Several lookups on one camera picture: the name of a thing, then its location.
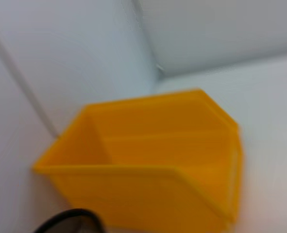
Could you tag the yellow plastic bin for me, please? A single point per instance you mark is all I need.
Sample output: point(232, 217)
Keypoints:
point(145, 189)

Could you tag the black mesh pen holder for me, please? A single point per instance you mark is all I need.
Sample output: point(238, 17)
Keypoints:
point(68, 214)

